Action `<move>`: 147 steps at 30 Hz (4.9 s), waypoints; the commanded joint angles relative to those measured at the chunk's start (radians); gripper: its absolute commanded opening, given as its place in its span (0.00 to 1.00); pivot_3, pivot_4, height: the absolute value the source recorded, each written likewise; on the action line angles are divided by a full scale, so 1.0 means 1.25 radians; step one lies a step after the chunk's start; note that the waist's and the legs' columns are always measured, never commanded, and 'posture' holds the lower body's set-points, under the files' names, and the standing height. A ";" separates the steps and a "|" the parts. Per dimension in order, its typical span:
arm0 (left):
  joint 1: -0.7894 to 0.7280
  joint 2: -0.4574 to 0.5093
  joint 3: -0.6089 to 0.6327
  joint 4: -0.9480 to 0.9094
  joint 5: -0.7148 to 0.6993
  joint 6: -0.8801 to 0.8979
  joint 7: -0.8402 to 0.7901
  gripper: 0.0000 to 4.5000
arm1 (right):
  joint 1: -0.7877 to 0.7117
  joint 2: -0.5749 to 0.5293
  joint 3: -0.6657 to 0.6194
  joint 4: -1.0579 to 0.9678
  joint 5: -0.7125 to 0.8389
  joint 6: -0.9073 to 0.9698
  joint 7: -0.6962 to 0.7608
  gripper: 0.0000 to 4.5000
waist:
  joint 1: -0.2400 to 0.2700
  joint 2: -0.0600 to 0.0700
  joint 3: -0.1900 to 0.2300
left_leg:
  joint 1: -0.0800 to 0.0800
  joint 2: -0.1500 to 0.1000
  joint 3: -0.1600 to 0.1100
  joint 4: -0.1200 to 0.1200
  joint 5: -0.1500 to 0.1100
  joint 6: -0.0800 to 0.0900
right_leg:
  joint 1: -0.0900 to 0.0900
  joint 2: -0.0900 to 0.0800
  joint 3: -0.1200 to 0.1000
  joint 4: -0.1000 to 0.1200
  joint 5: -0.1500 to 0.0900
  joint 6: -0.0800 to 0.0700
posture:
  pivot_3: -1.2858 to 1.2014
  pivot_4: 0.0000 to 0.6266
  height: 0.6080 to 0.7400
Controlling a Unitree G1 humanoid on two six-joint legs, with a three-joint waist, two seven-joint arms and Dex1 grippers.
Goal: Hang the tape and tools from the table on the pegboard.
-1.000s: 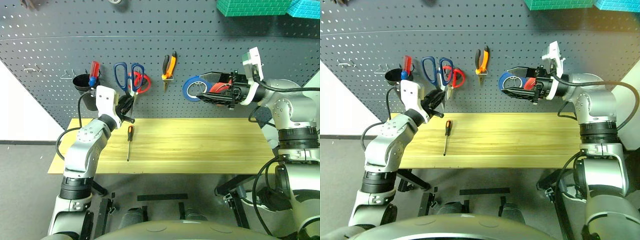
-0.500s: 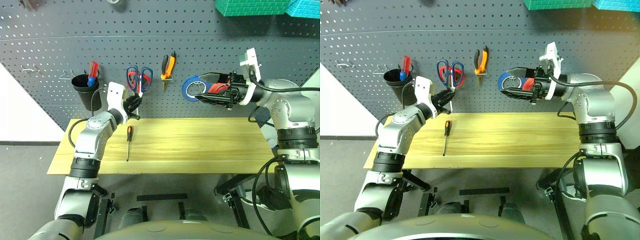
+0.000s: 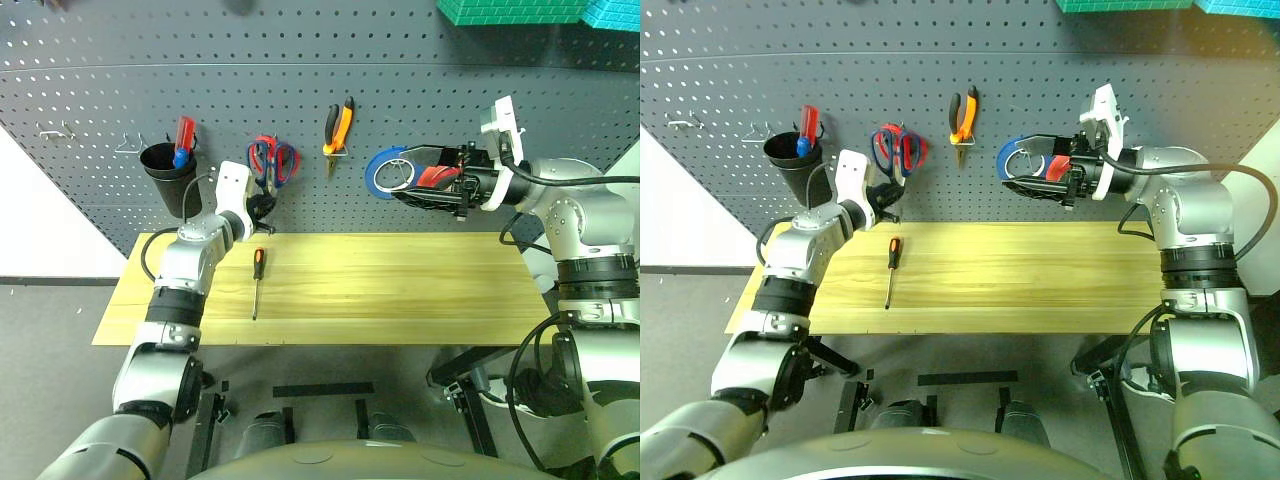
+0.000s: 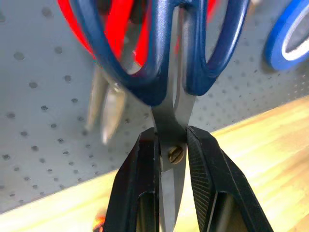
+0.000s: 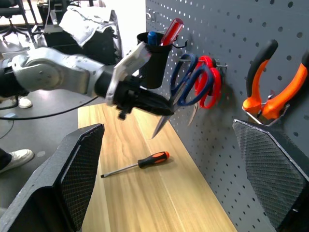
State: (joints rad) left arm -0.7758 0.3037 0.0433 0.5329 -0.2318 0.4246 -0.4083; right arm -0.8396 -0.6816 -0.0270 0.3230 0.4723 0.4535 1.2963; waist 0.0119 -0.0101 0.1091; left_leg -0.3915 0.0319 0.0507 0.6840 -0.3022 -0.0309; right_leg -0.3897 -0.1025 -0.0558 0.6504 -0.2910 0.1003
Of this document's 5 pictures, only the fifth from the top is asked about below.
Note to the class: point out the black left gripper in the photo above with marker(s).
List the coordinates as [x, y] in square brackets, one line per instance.
[128, 99]

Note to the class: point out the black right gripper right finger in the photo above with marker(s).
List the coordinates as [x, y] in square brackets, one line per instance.
[272, 169]

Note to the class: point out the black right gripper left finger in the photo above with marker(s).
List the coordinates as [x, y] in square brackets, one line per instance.
[48, 193]

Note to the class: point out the orange black pliers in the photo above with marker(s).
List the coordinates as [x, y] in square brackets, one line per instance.
[275, 106]

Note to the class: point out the black plastic cup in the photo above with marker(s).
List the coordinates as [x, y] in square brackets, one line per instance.
[155, 67]

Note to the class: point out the white sneaker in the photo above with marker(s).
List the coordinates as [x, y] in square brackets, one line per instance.
[19, 157]
[24, 102]

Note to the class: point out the orange black flat screwdriver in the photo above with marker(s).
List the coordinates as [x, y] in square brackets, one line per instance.
[152, 159]

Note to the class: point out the dark trouser leg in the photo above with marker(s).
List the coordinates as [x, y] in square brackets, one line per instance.
[3, 159]

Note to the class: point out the black cup holder hook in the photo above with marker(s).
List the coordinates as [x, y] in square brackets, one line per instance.
[181, 46]

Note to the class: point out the metal scissors pegboard hook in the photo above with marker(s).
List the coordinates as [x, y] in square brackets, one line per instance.
[222, 65]

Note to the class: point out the grey metal pegboard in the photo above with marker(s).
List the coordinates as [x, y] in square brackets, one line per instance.
[229, 29]

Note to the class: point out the white crumpled cloth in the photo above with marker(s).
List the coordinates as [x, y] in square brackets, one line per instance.
[82, 21]

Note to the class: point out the black office chair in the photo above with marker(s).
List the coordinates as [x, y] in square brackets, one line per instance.
[9, 11]

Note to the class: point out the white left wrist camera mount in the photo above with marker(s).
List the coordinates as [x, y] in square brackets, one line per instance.
[128, 62]

